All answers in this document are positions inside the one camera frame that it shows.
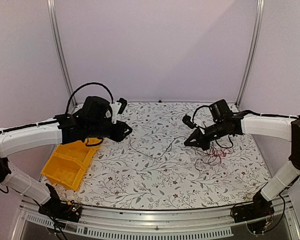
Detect yellow bin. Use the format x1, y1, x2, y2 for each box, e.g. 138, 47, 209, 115
53, 141, 98, 168
41, 153, 87, 192
75, 138, 104, 156

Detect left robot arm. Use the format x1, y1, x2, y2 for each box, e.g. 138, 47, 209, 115
0, 96, 132, 217

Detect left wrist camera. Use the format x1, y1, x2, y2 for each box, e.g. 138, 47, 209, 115
110, 97, 128, 124

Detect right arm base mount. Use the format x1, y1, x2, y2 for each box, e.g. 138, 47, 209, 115
230, 202, 275, 235

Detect aluminium frame post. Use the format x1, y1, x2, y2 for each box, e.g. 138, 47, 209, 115
46, 0, 74, 97
235, 0, 265, 108

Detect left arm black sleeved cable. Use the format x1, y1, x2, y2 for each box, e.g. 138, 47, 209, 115
65, 81, 115, 115

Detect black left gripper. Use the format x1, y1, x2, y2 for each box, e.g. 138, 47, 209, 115
86, 119, 133, 142

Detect yellow near bin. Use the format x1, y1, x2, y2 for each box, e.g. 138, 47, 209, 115
41, 153, 87, 192

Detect front aluminium rail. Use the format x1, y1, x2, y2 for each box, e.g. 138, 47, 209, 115
11, 199, 300, 240

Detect yellow middle bin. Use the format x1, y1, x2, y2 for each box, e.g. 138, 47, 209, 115
53, 141, 98, 168

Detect yellow far bin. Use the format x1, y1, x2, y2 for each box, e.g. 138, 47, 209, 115
75, 138, 104, 156

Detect left aluminium frame post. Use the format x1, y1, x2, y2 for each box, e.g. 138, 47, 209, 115
46, 0, 74, 97

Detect red thin cable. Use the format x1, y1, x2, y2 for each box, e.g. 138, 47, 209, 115
199, 146, 235, 167

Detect right aluminium frame post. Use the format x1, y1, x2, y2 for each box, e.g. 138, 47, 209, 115
235, 0, 265, 108

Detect black thin cable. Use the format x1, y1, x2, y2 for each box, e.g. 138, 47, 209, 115
128, 136, 206, 172

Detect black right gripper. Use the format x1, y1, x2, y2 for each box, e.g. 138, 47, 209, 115
185, 120, 227, 151

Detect floral patterned table mat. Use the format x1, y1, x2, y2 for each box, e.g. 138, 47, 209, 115
55, 102, 271, 210

